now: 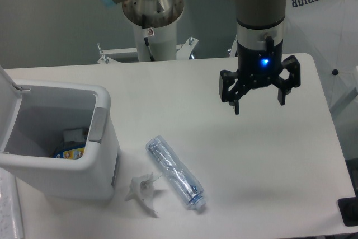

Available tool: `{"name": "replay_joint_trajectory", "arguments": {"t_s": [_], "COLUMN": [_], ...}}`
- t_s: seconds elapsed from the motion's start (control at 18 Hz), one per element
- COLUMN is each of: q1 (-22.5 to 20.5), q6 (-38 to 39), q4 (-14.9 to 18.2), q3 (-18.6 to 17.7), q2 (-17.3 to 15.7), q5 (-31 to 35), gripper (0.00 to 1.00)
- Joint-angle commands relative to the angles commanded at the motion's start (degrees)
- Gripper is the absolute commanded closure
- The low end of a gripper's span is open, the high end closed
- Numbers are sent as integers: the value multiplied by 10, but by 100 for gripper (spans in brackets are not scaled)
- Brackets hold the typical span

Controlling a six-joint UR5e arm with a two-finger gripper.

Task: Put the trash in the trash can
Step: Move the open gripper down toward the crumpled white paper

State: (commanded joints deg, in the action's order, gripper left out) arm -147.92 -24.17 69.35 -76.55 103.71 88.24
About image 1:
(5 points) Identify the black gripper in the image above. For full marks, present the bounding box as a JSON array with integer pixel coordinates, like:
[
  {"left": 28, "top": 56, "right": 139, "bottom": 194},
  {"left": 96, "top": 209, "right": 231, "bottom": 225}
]
[{"left": 219, "top": 41, "right": 301, "bottom": 115}]

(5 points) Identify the clear crushed plastic bottle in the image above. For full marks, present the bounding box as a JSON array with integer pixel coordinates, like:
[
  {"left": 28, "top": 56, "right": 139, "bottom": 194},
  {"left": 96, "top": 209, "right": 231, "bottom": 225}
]
[{"left": 145, "top": 135, "right": 206, "bottom": 212}]

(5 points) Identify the white paper wrapper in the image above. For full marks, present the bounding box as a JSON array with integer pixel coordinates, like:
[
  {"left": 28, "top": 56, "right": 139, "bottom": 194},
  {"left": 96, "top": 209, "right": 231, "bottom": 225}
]
[{"left": 125, "top": 173, "right": 162, "bottom": 218}]

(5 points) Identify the blue snack package trash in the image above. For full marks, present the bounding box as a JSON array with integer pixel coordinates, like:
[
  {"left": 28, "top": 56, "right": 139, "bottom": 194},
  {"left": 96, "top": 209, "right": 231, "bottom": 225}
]
[{"left": 50, "top": 128, "right": 88, "bottom": 160}]

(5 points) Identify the white open trash can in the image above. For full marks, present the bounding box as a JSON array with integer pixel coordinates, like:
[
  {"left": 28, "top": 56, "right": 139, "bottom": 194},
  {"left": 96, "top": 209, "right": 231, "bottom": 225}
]
[{"left": 1, "top": 71, "right": 120, "bottom": 200}]

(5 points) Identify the white Superior umbrella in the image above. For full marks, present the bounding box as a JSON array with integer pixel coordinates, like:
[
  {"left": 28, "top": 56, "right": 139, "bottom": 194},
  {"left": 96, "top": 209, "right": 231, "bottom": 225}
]
[{"left": 284, "top": 0, "right": 357, "bottom": 116}]

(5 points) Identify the black device at edge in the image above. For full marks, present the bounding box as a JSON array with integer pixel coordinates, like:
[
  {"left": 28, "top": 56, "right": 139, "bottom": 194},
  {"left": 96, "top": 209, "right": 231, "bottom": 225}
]
[{"left": 337, "top": 197, "right": 357, "bottom": 227}]

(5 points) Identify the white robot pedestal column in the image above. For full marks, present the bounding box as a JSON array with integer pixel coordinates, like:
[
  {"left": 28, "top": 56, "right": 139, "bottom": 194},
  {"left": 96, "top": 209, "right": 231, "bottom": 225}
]
[{"left": 131, "top": 22, "right": 177, "bottom": 62}]

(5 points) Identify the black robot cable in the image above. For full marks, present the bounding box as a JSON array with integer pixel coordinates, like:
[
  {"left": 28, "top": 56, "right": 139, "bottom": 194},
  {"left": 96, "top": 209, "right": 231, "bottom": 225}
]
[{"left": 141, "top": 13, "right": 156, "bottom": 62}]

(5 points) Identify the white metal base frame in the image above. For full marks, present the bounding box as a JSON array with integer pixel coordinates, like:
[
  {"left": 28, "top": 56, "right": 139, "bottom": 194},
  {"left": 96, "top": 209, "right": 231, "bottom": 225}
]
[{"left": 97, "top": 36, "right": 199, "bottom": 64}]

